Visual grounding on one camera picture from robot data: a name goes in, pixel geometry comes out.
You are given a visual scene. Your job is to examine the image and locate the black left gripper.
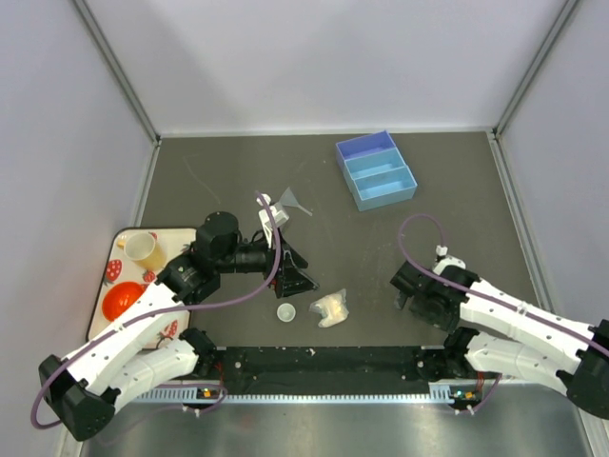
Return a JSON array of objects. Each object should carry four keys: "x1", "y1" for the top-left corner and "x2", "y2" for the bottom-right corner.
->
[{"x1": 216, "y1": 228, "x2": 319, "y2": 297}]

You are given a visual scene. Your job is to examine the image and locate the clear bag of cotton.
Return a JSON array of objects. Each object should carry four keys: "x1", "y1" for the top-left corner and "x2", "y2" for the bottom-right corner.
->
[{"x1": 309, "y1": 288, "x2": 349, "y2": 328}]

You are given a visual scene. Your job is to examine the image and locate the strawberry pattern tray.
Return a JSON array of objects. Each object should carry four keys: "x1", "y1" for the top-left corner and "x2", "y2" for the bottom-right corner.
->
[{"x1": 87, "y1": 228, "x2": 195, "y2": 340}]

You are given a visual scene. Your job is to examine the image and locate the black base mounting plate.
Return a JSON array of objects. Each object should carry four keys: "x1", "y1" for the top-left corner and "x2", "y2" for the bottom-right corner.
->
[{"x1": 161, "y1": 345, "x2": 481, "y2": 396}]

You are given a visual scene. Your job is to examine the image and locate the blue compartment organizer box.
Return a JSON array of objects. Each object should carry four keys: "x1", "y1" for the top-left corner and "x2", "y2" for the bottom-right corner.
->
[{"x1": 336, "y1": 130, "x2": 418, "y2": 211}]

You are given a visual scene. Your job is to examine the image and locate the cream ceramic mug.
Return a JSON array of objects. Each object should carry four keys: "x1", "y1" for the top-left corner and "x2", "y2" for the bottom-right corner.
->
[{"x1": 116, "y1": 232, "x2": 167, "y2": 271}]

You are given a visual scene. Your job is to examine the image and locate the clear plastic funnel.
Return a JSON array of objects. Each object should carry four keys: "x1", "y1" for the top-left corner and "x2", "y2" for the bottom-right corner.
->
[{"x1": 279, "y1": 188, "x2": 313, "y2": 216}]

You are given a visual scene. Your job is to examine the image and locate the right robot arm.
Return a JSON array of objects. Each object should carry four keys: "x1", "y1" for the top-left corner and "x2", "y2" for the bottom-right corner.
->
[{"x1": 390, "y1": 256, "x2": 608, "y2": 419}]

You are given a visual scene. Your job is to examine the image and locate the small white plastic cup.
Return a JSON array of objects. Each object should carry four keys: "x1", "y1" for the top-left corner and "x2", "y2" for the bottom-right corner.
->
[{"x1": 276, "y1": 303, "x2": 296, "y2": 323}]

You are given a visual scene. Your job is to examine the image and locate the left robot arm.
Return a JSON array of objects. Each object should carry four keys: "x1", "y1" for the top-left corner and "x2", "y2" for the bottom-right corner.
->
[{"x1": 34, "y1": 211, "x2": 319, "y2": 442}]

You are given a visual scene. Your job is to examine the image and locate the grey slotted cable duct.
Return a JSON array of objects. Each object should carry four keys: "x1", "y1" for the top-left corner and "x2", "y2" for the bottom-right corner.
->
[{"x1": 117, "y1": 384, "x2": 481, "y2": 407}]

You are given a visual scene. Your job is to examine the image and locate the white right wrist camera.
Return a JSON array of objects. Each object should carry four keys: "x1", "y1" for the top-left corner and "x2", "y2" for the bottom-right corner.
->
[{"x1": 431, "y1": 245, "x2": 466, "y2": 276}]

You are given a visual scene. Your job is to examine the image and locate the orange plastic bowl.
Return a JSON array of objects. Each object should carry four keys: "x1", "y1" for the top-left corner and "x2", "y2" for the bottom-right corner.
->
[{"x1": 102, "y1": 282, "x2": 147, "y2": 322}]

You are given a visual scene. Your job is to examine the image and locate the clear acrylic test tube rack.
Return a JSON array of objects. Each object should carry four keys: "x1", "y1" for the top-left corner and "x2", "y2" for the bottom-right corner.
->
[{"x1": 394, "y1": 293, "x2": 410, "y2": 310}]

